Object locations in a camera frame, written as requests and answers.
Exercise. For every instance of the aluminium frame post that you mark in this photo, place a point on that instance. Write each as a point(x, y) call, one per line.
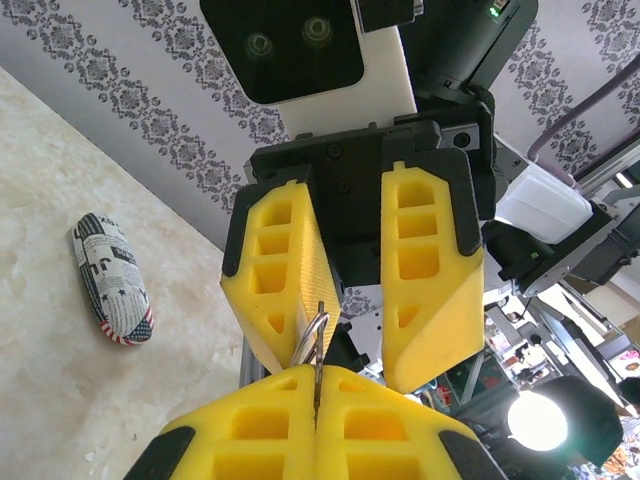
point(615, 167)

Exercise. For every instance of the newspaper flag print pouch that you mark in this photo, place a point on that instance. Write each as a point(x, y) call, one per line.
point(115, 280)

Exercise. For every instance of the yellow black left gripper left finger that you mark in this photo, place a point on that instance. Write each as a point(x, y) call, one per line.
point(240, 440)

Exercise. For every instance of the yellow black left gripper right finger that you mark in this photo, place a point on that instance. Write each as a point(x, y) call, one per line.
point(400, 440)

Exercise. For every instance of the aluminium side rail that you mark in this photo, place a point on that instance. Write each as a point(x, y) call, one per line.
point(250, 360)

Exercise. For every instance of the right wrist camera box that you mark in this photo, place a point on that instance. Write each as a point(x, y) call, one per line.
point(290, 60)

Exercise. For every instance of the round bright studio lamp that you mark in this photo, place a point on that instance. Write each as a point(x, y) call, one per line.
point(537, 430)

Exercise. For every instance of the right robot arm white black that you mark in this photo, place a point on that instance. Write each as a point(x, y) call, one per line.
point(545, 210)

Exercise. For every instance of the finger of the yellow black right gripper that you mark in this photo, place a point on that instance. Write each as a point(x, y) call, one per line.
point(450, 310)
point(240, 280)

